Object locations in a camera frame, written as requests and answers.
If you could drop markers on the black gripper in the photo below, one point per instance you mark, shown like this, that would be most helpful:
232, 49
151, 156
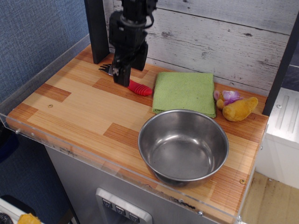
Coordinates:
130, 46

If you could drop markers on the red-handled metal spork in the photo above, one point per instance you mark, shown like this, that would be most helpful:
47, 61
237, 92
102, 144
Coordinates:
135, 87

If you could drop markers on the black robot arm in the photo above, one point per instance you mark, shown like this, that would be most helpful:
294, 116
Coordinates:
139, 12

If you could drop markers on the clear acrylic edge guard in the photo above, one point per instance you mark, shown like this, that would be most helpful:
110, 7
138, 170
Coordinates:
73, 107

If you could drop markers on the green folded cloth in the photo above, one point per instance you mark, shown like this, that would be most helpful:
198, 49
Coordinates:
184, 90

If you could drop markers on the stainless steel bowl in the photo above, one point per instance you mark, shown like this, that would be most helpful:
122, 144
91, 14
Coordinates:
183, 147

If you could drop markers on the yellow plush toy with flower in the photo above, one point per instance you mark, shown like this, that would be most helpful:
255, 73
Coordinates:
234, 107

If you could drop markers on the grey cabinet with button panel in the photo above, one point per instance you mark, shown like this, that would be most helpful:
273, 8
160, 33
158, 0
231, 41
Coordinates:
98, 197

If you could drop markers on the white side unit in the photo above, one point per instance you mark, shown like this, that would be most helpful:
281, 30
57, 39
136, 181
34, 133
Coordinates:
278, 157

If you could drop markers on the yellow object bottom left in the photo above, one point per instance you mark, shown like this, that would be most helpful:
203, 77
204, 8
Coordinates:
28, 219

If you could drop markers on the dark vertical post left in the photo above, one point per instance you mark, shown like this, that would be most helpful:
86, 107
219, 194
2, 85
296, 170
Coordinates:
97, 29

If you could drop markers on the dark vertical post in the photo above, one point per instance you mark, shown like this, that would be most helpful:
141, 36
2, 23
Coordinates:
283, 67
97, 29

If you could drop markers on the dark vertical post right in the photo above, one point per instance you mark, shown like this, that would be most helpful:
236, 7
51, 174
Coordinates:
283, 67

